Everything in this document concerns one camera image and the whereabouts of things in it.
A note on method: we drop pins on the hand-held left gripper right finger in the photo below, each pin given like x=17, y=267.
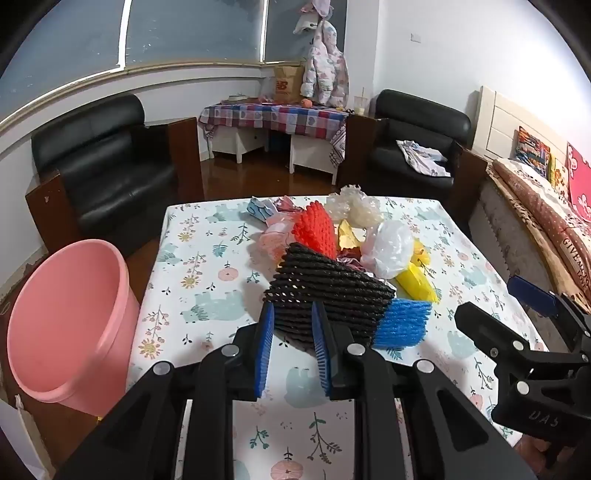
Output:
x=321, y=346

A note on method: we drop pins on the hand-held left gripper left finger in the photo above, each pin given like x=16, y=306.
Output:
x=265, y=350

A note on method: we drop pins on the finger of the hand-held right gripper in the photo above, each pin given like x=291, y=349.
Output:
x=531, y=293
x=485, y=325

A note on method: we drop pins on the black foam net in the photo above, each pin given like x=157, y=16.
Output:
x=332, y=286

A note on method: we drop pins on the blue foam net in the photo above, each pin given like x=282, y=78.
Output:
x=401, y=323

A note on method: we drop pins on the gold foil wrapper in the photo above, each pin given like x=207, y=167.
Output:
x=348, y=235

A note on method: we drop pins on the pink plastic wrapper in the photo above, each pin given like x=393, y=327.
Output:
x=277, y=235

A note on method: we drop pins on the white plastic bag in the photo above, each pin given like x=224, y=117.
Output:
x=388, y=249

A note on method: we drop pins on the red foam net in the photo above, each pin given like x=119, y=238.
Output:
x=316, y=226

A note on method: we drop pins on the blue printed snack wrapper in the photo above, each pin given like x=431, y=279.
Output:
x=261, y=211

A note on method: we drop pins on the clear plastic bag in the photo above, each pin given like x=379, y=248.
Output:
x=364, y=210

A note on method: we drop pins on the red printed snack wrapper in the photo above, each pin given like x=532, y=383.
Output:
x=288, y=204

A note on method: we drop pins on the pink plastic bucket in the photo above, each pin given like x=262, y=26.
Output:
x=69, y=314

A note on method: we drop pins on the quilted mattress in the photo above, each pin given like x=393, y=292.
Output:
x=498, y=221

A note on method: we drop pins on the bed with brown blanket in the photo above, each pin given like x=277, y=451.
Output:
x=540, y=207

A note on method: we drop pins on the floral bear print tablecloth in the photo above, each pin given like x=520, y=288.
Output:
x=207, y=286

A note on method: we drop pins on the yellow flower pillow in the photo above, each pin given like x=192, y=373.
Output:
x=559, y=173

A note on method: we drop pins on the pink printed pillow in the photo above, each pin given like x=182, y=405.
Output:
x=579, y=175

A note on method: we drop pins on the colourful striped pillow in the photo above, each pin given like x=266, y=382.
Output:
x=533, y=152

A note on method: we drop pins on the floral cloth garment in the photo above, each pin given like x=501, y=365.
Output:
x=425, y=159

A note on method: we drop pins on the white headboard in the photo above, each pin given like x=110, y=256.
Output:
x=503, y=120

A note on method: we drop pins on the white desk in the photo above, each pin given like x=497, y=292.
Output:
x=307, y=152

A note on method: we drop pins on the black leather armchair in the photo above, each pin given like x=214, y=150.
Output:
x=111, y=184
x=415, y=120

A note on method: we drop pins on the plaid covered side table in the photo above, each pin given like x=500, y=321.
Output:
x=277, y=117

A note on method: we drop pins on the plastic cup with straw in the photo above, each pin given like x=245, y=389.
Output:
x=360, y=105

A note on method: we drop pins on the small round dish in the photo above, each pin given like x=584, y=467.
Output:
x=238, y=98

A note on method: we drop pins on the cardboard box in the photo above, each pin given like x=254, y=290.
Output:
x=286, y=85

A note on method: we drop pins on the floral puffer jacket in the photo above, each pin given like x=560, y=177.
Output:
x=323, y=69

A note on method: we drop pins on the white hanging hat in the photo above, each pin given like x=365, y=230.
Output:
x=307, y=22

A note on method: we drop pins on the curved window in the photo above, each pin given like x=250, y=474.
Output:
x=184, y=27

